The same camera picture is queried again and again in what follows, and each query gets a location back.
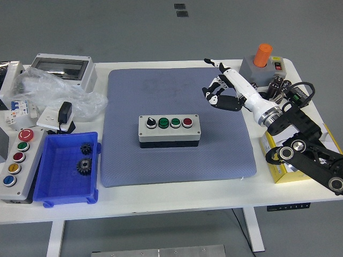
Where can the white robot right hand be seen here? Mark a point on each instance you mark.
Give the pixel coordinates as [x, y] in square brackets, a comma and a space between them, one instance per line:
[245, 88]

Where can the grey four-button control box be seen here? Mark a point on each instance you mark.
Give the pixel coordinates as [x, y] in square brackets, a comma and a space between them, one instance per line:
[168, 134]

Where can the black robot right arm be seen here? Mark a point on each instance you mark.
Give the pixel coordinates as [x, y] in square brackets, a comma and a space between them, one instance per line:
[308, 160]

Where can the grey five-button control box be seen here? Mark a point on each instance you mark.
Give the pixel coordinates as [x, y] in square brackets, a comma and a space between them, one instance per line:
[29, 166]

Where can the dark brown capacitor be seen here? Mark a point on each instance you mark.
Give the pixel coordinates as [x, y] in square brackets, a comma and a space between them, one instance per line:
[278, 81]
[278, 98]
[254, 85]
[286, 84]
[272, 89]

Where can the orange cylinder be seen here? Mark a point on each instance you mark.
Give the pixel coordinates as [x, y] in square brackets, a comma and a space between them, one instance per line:
[262, 54]

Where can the black module with green terminal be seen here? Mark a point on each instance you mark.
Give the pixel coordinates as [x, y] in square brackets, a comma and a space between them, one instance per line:
[298, 95]

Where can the yellow and white cardboard box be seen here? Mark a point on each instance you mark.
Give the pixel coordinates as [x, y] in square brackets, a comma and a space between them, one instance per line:
[278, 175]

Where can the dark floor plate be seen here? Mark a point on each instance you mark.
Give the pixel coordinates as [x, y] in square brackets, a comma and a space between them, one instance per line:
[179, 6]
[182, 14]

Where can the grey-blue mat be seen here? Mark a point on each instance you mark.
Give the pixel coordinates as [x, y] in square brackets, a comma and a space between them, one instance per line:
[128, 93]

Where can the black table control panel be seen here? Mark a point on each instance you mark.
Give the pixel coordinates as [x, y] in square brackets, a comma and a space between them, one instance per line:
[288, 207]

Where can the white table leg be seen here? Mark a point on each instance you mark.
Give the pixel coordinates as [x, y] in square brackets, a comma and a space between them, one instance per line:
[253, 230]
[55, 238]

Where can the small black gear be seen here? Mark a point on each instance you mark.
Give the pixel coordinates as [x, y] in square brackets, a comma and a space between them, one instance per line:
[86, 149]

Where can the large black gear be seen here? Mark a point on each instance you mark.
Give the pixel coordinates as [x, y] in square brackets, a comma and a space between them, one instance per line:
[84, 166]

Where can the clear plastic bag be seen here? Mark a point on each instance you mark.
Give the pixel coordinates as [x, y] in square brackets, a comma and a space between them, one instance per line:
[53, 88]

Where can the blue plastic bin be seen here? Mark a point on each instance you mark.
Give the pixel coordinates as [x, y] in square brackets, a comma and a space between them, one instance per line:
[59, 182]

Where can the white circuit breaker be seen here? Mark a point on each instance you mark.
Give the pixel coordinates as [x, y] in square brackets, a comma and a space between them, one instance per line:
[18, 107]

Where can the white equipment box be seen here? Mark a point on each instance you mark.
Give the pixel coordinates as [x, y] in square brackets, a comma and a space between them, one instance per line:
[14, 70]

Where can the grey metal box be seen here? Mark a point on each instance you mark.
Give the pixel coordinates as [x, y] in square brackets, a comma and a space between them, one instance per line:
[3, 144]

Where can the grey switch box base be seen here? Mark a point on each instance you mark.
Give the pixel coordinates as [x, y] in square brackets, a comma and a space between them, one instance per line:
[254, 73]

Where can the grey enclosure with clear lid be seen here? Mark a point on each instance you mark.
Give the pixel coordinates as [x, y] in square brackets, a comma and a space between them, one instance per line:
[88, 75]

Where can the white wall socket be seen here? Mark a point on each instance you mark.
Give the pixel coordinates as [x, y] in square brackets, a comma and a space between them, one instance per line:
[47, 117]

